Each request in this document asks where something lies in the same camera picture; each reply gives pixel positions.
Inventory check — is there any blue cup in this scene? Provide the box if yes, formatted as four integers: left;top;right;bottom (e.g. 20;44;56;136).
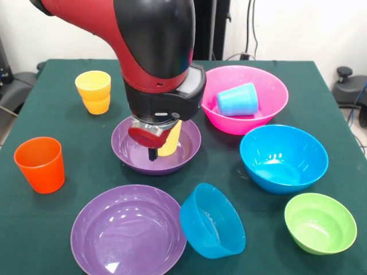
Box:
216;82;259;117

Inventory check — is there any amber yellow cup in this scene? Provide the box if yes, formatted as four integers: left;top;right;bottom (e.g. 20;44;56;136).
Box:
81;93;111;116

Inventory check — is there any black pedestal leg with caster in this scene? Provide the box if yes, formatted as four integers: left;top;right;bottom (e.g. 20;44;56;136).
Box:
331;66;367;128
0;61;45;117

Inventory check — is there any purple bowl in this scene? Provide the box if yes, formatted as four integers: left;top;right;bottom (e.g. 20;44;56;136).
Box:
70;184;188;275
111;116;202;176

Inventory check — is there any orange cup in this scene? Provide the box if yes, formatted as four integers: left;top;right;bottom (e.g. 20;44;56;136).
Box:
13;136;66;195

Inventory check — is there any green bowl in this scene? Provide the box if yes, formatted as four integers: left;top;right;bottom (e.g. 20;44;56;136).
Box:
284;192;358;255

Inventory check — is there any pink bowl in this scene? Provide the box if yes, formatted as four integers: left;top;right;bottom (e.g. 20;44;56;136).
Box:
200;65;289;136

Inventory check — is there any dark green table cloth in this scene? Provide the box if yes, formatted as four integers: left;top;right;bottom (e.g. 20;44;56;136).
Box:
0;58;367;275

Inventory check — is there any large blue bowl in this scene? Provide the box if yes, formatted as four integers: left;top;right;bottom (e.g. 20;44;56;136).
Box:
239;124;329;195

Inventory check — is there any pale yellow translucent cup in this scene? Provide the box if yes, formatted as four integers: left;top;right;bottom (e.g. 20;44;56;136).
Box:
157;120;183;157

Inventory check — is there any black wall cable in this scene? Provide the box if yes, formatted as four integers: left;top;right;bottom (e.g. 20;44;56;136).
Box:
245;0;253;56
251;0;259;60

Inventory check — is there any blue cable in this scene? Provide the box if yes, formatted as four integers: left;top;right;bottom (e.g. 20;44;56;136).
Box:
346;81;367;125

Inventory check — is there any small blue patterned bowl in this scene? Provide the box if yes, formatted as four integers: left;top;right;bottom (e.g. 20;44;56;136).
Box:
179;183;247;260

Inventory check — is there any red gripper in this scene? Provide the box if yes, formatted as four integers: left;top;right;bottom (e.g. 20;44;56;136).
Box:
128;124;173;162

